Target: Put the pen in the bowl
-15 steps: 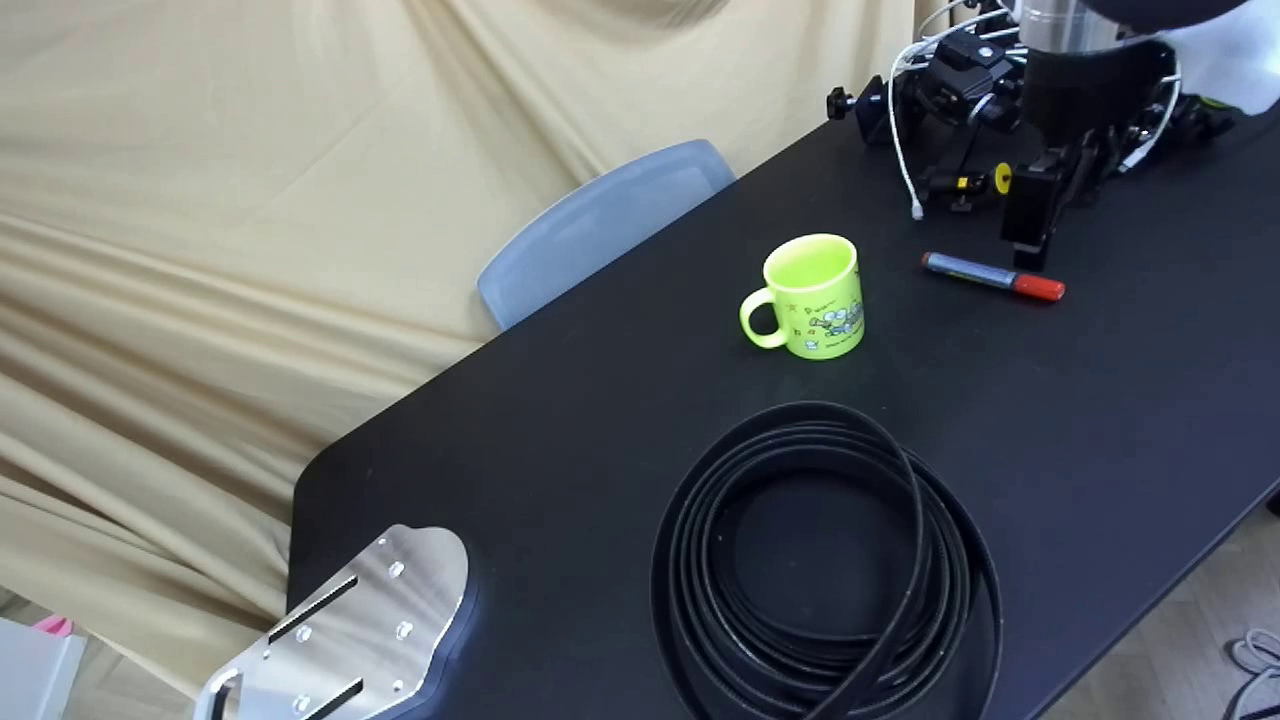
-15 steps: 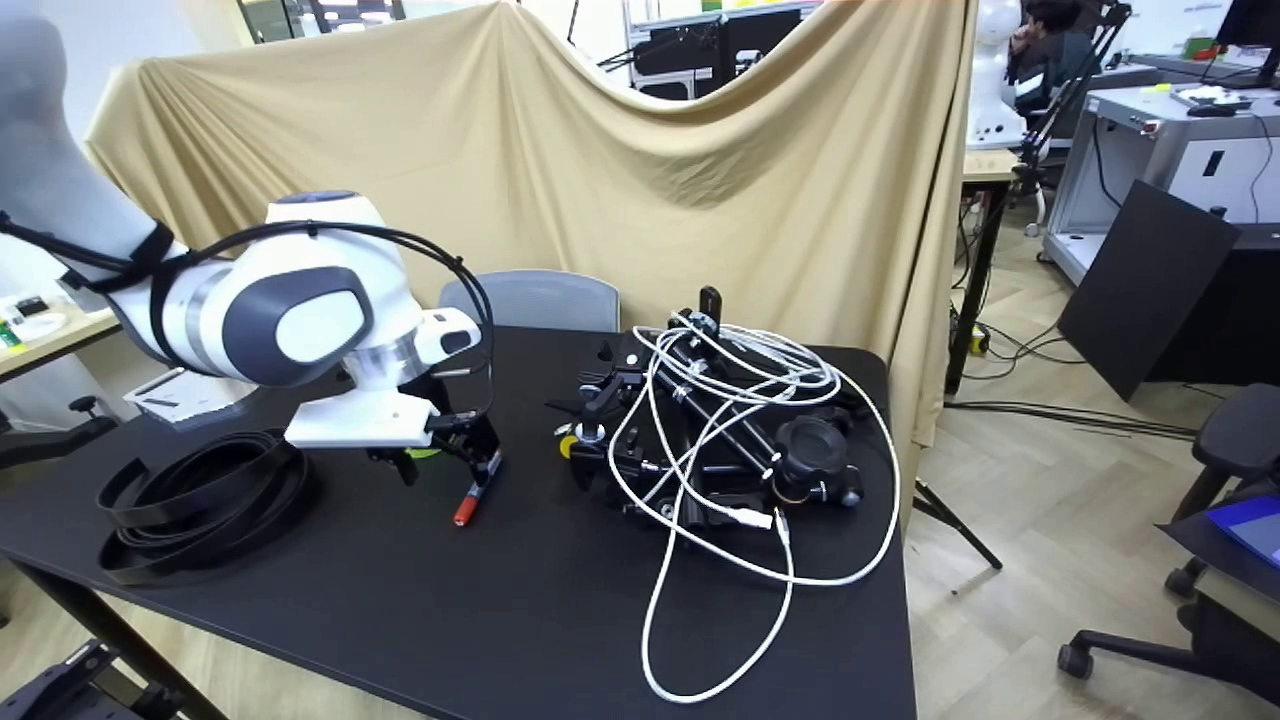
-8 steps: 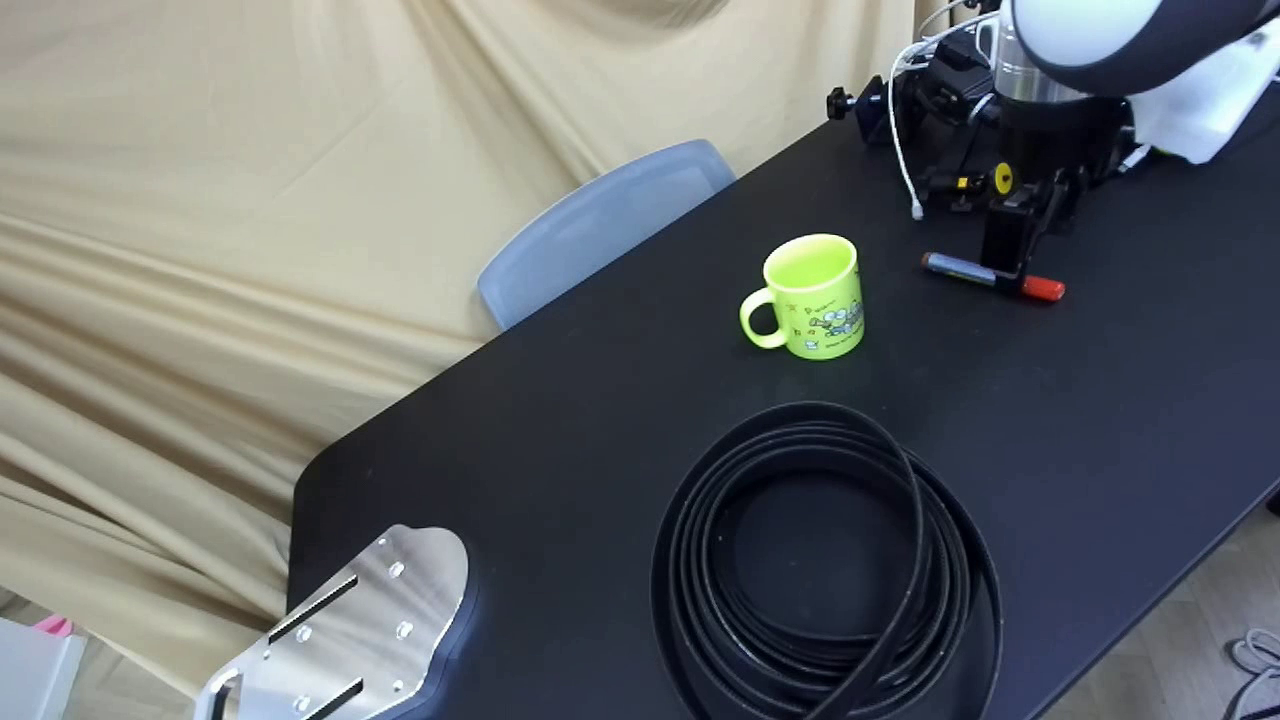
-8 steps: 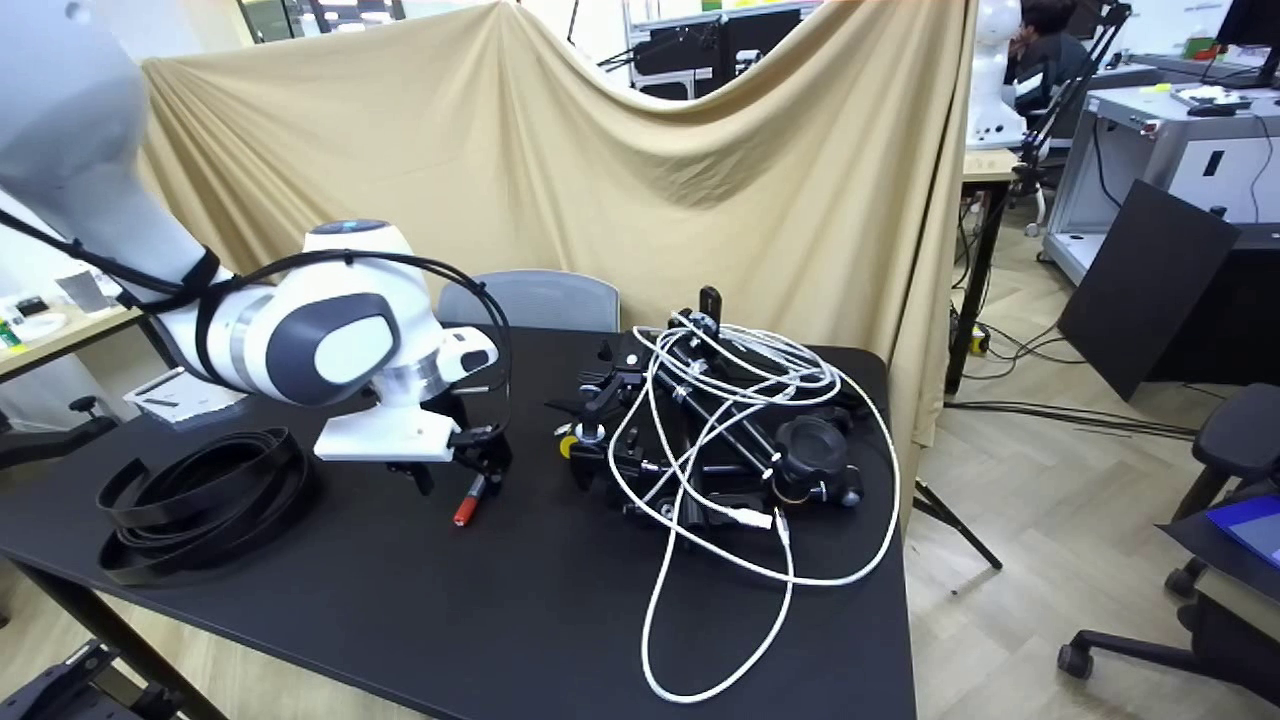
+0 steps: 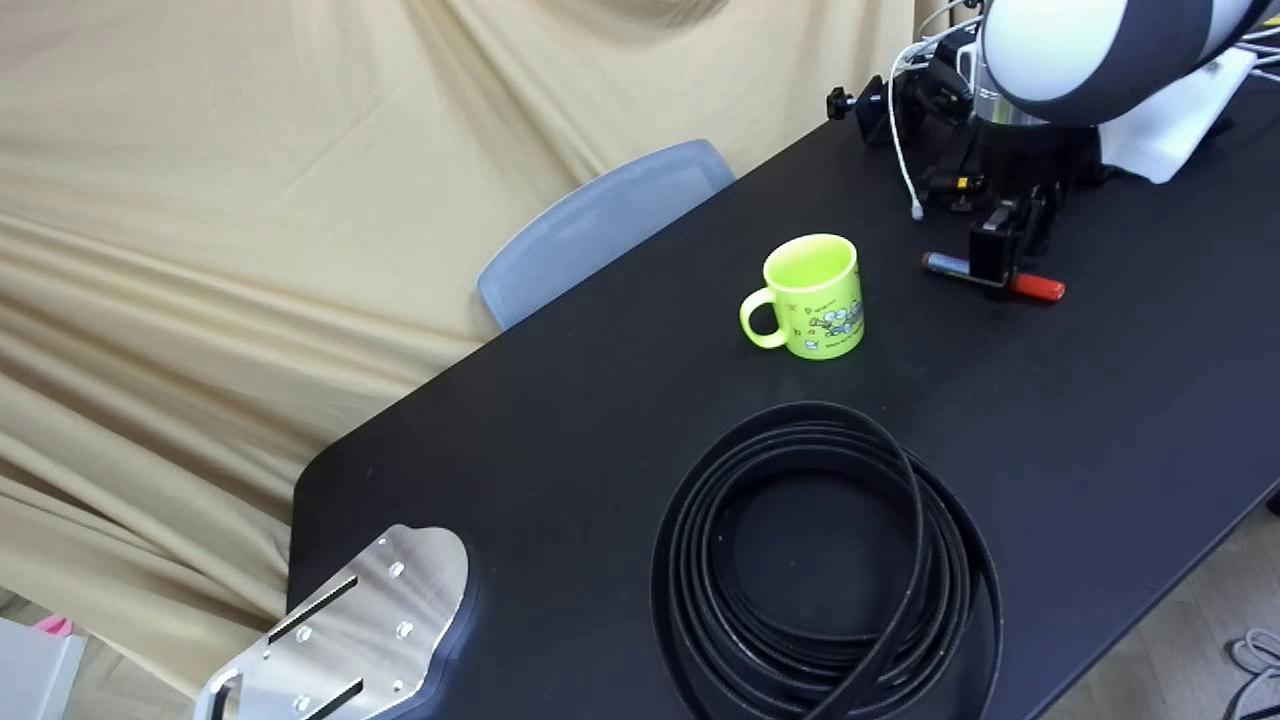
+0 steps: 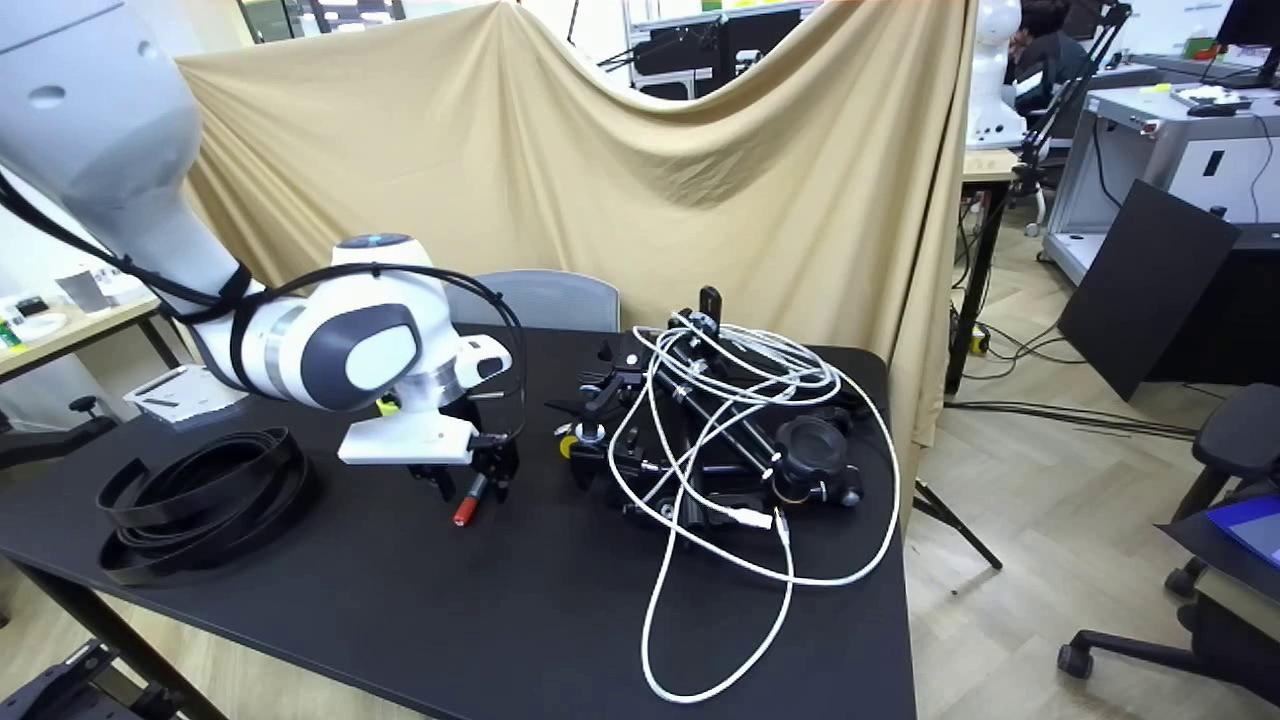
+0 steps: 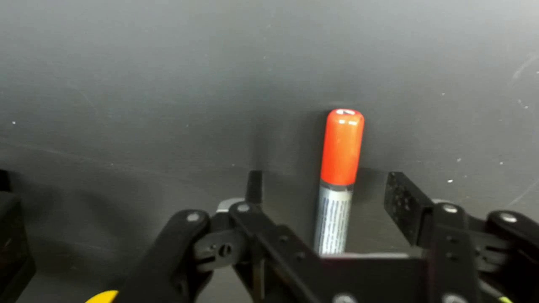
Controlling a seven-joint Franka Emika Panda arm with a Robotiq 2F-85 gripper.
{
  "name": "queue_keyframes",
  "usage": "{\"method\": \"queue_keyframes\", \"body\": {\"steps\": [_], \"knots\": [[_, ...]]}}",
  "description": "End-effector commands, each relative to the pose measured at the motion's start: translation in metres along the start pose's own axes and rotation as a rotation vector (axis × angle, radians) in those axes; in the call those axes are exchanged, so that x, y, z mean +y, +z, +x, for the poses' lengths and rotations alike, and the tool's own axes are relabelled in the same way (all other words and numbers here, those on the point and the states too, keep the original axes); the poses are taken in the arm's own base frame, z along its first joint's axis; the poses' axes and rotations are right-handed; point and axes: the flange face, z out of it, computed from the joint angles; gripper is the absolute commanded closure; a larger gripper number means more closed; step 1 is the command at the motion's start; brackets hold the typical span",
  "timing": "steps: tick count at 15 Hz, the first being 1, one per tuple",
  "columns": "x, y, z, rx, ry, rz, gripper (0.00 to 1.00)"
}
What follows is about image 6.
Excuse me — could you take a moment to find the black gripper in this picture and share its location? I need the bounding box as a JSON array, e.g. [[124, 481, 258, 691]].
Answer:
[[402, 430, 524, 514]]

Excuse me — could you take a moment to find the blue marker pen red cap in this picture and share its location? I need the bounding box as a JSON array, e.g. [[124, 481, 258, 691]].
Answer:
[[449, 467, 491, 534]]

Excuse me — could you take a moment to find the blue chair back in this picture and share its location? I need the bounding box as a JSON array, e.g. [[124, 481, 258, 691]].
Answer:
[[443, 269, 629, 340]]

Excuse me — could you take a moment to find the silver metal mounting plate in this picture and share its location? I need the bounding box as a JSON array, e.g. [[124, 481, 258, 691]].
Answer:
[[124, 359, 252, 433]]

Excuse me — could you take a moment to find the beige cloth backdrop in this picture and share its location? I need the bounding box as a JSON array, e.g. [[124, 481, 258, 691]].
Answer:
[[174, 0, 984, 459]]

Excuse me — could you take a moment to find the black table leg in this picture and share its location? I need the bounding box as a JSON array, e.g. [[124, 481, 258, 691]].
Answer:
[[6, 566, 229, 720]]

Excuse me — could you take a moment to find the light wooden desk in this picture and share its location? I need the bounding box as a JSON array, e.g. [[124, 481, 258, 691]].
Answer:
[[0, 290, 164, 392]]

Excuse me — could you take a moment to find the black tripod leg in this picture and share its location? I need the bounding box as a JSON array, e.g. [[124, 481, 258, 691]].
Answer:
[[907, 475, 1006, 578]]

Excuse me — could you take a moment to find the black background monitor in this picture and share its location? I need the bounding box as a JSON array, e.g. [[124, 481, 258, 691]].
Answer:
[[621, 3, 808, 105]]

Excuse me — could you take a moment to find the wooden side table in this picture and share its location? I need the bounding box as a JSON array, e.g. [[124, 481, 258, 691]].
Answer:
[[940, 144, 1024, 400]]

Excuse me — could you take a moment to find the white background machine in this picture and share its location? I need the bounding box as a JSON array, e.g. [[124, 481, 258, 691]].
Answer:
[[965, 0, 1034, 157]]

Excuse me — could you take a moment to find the black flat panel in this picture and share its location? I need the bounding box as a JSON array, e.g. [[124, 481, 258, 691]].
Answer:
[[1054, 178, 1243, 404]]

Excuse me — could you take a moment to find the grey metal cabinet desk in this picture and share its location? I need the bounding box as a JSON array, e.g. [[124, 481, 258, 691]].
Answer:
[[1034, 83, 1280, 292]]

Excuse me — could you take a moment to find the black office chair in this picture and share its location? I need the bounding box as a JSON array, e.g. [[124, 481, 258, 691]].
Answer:
[[1053, 380, 1280, 711]]

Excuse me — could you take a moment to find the white cable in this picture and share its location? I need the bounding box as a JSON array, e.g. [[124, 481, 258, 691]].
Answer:
[[604, 310, 907, 708]]

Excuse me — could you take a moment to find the black camera equipment pile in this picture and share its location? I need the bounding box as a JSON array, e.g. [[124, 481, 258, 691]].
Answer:
[[547, 285, 870, 539]]

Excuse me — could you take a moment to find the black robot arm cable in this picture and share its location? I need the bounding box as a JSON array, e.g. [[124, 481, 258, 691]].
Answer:
[[0, 171, 528, 407]]

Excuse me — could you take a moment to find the black floor cable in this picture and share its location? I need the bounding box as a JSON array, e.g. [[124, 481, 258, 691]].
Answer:
[[949, 316, 1203, 446]]

